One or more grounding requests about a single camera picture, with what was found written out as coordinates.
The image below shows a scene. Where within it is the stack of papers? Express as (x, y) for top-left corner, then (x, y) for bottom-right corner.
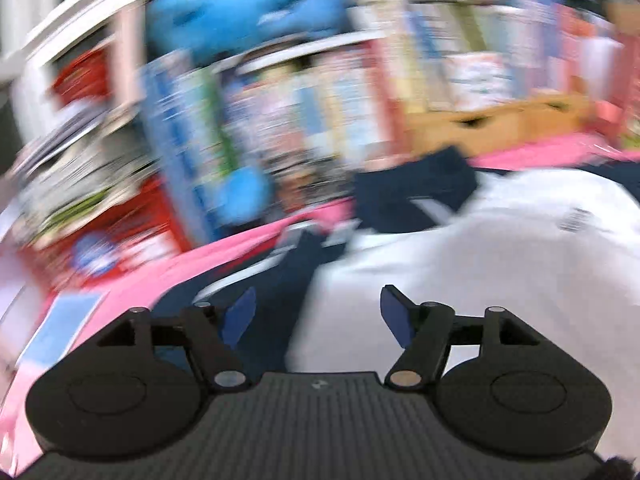
(11, 99), (156, 248)

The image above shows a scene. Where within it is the row of books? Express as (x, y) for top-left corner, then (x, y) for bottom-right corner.
(140, 42), (393, 247)
(352, 0), (623, 113)

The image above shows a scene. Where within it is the row of books right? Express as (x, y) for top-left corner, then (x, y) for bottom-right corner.
(352, 0), (623, 113)

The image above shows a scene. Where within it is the blue booklet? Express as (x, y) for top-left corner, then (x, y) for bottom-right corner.
(17, 292), (103, 368)

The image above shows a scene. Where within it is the navy and white jacket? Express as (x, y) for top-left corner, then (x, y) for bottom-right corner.
(152, 162), (639, 456)

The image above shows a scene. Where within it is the blue plush ball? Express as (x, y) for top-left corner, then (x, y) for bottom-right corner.
(217, 166), (271, 226)

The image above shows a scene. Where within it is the row of books left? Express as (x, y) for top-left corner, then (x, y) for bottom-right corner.
(140, 42), (393, 247)

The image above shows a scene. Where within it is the blue plush toy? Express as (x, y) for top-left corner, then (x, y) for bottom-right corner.
(145, 0), (354, 66)

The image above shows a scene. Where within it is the pink bed blanket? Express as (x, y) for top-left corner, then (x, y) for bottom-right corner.
(1, 133), (639, 477)

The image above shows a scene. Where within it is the wooden drawer organizer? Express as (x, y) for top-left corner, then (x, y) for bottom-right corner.
(404, 93), (593, 156)

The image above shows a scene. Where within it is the red plastic basket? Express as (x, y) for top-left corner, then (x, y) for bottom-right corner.
(25, 44), (192, 288)

